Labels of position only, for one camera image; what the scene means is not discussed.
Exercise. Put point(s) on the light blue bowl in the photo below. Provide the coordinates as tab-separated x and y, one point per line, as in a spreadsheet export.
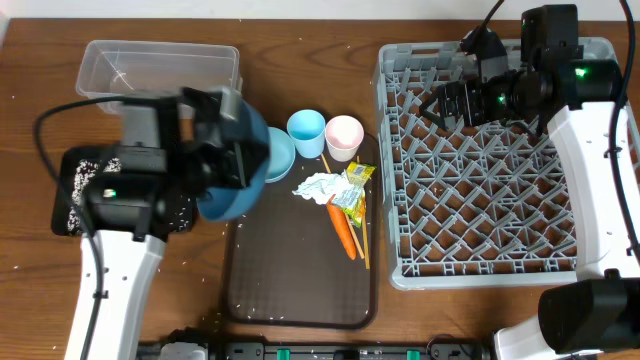
282	155

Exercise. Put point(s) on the brown serving tray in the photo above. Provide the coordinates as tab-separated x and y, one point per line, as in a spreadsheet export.
286	266

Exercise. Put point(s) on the white rice pile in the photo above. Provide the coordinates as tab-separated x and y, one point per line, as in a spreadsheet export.
181	212

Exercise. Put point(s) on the dark blue plate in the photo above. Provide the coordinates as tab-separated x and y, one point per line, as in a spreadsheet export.
224	204

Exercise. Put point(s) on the crumpled white tissue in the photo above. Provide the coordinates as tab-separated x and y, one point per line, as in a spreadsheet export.
321	187

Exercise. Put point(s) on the light blue cup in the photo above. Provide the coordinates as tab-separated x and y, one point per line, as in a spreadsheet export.
307	131

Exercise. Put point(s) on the clear plastic bin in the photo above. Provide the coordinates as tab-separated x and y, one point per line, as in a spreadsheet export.
120	67

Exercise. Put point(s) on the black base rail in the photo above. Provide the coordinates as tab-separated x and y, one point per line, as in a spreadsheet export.
448	350

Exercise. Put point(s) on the yellow green snack wrapper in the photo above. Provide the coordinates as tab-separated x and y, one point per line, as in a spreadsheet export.
352	200

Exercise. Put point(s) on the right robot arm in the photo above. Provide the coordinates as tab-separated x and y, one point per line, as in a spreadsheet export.
580	104

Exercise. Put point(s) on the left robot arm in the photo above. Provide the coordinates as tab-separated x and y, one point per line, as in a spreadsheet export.
128	230

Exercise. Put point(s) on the wooden chopstick left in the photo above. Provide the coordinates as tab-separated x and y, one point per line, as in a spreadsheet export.
359	249

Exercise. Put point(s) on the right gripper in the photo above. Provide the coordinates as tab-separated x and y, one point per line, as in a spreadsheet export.
469	92

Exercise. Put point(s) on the grey dishwasher rack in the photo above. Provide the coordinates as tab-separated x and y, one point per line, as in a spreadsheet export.
467	207

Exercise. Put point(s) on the pink cup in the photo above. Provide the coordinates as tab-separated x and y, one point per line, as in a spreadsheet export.
344	134

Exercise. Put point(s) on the orange carrot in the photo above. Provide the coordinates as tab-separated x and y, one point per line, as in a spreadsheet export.
341	227

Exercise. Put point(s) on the black plastic tray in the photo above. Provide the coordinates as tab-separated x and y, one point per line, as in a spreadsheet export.
100	152

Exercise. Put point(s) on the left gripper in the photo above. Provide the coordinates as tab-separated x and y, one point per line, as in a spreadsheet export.
243	158

